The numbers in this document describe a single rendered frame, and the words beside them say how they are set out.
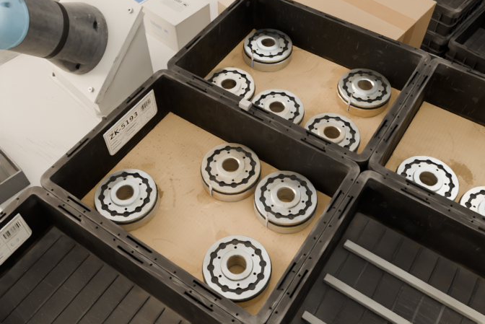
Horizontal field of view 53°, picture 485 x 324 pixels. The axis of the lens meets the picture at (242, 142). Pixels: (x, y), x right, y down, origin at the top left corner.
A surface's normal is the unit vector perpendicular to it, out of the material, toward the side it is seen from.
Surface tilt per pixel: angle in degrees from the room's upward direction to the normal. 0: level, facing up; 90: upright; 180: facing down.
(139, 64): 90
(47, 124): 0
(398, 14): 0
